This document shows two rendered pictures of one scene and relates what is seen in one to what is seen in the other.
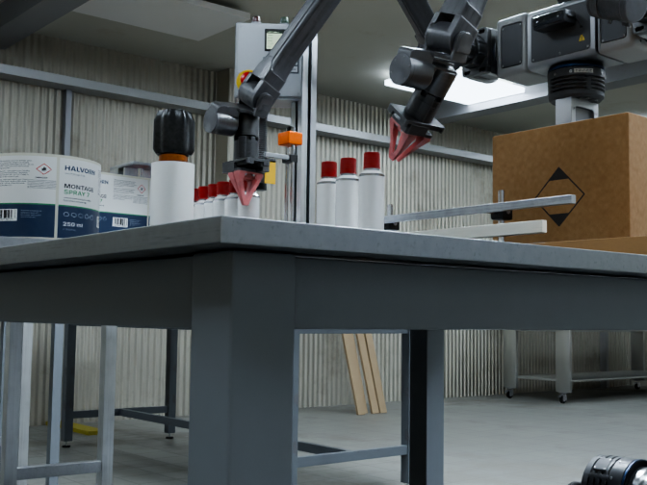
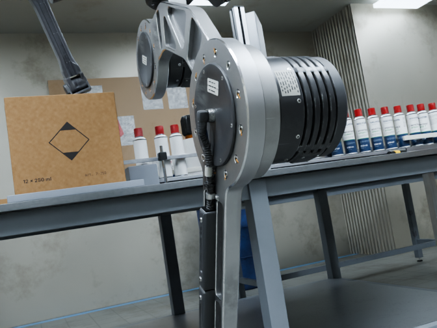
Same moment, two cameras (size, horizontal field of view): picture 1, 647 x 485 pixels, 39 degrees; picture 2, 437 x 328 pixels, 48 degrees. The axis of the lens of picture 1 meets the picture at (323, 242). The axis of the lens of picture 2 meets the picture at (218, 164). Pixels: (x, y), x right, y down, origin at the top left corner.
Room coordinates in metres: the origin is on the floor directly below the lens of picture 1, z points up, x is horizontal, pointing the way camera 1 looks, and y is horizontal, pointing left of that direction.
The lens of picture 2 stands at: (2.61, -1.79, 0.73)
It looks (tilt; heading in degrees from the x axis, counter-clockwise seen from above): 5 degrees up; 107
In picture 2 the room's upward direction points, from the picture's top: 9 degrees counter-clockwise
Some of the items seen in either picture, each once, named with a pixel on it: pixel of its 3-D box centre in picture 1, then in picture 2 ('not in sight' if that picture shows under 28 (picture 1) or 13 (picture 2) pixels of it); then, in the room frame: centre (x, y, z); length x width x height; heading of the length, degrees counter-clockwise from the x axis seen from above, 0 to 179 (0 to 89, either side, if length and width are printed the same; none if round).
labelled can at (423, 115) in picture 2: not in sight; (424, 124); (2.88, 0.77, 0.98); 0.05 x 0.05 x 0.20
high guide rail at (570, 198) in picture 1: (356, 222); (168, 157); (1.89, -0.07, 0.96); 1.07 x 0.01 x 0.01; 38
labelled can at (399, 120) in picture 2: not in sight; (400, 127); (2.77, 0.68, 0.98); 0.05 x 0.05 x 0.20
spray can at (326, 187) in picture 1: (328, 210); (177, 150); (1.91, -0.01, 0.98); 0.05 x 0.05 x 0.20
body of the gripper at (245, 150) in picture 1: (245, 153); not in sight; (2.04, 0.18, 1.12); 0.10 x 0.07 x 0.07; 39
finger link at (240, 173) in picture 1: (242, 185); not in sight; (2.05, 0.19, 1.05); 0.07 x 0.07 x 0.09; 39
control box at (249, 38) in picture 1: (269, 65); (250, 43); (2.23, 0.14, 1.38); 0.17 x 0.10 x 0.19; 94
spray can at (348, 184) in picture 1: (348, 208); (162, 152); (1.86, -0.05, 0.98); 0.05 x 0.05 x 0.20
